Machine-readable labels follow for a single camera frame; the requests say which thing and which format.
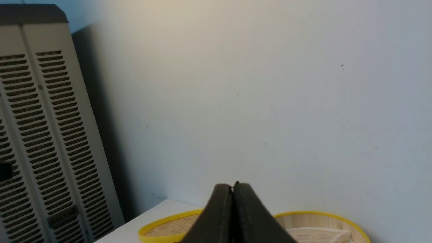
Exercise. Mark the beige vented cabinet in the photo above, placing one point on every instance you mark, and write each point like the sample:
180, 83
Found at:
56, 184

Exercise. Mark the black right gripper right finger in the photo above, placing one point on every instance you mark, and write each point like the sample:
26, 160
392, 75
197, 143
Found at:
252, 222

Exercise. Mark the yellow rimmed woven steamer lid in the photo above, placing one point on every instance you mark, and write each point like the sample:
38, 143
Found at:
171, 229

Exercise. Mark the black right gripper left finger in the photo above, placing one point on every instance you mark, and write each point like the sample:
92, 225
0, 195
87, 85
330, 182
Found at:
214, 223

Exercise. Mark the yellow rimmed bamboo steamer basket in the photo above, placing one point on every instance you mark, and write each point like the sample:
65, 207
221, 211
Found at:
296, 219

